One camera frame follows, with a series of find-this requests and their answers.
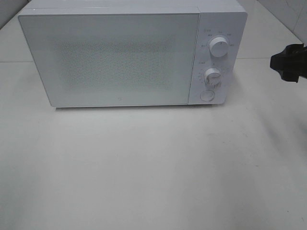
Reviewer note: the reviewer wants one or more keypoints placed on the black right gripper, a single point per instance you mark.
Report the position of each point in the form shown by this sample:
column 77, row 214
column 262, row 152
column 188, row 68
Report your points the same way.
column 291, row 62

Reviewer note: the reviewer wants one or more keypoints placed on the white timer knob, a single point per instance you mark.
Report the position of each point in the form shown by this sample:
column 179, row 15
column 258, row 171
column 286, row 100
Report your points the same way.
column 212, row 76

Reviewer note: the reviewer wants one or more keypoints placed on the round white door release button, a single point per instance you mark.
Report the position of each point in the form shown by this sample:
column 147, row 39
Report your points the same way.
column 207, row 95

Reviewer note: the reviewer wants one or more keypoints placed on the white microwave door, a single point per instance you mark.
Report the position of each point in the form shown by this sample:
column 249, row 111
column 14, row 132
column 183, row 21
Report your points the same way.
column 113, row 60

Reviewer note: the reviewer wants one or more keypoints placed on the upper white power knob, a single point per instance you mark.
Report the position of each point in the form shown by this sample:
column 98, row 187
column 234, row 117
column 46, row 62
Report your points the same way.
column 218, row 46

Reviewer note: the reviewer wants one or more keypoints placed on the white microwave oven body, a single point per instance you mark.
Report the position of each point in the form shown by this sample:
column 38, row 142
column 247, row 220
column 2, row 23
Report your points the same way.
column 216, row 18

